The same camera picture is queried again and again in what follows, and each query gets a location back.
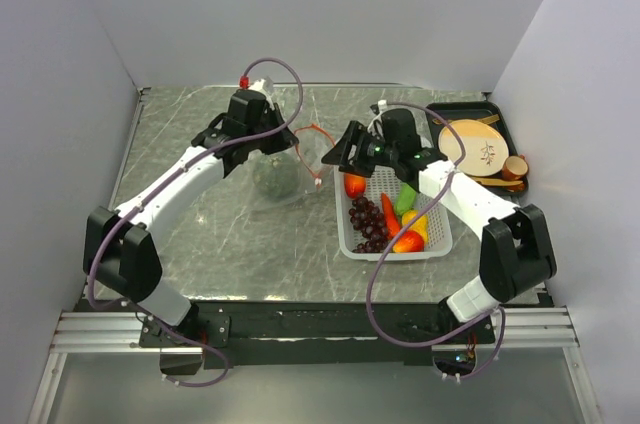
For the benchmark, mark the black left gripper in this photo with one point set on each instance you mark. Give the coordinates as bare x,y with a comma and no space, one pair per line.
285,140

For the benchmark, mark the aluminium frame rail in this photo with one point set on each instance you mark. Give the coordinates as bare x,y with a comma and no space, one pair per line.
113,333

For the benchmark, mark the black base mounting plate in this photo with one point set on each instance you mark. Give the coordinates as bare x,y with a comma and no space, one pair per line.
239,333

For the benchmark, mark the dark purple grape bunch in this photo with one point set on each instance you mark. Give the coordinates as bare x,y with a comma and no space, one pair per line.
369,222

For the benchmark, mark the red orange mango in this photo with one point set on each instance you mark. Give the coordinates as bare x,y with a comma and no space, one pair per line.
354,185

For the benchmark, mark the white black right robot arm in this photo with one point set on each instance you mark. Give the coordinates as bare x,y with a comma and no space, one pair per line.
516,250

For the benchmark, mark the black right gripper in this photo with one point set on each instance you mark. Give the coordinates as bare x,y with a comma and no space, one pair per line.
338,155

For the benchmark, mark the brown ceramic cup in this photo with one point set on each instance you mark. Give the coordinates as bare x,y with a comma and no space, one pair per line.
514,168

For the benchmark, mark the clear zip top bag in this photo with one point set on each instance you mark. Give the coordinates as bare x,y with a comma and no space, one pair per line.
313,143

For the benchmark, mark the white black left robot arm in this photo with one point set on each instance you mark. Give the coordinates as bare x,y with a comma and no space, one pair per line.
121,244

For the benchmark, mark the green netted melon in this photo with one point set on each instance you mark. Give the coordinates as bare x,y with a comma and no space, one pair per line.
276,176

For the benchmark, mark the gold knife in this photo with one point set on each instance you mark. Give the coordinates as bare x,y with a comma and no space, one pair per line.
487,119

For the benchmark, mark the yellow bell pepper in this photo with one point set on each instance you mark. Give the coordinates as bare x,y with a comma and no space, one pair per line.
420,226

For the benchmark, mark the peach and cream plate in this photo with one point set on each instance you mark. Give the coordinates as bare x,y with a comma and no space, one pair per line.
485,148

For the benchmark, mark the white plastic perforated basket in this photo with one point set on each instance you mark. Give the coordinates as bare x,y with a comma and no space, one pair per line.
384,180

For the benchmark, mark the orange carrot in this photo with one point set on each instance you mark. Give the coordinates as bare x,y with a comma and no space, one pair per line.
391,222

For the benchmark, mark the green bitter gourd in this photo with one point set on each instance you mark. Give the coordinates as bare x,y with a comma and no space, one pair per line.
405,199

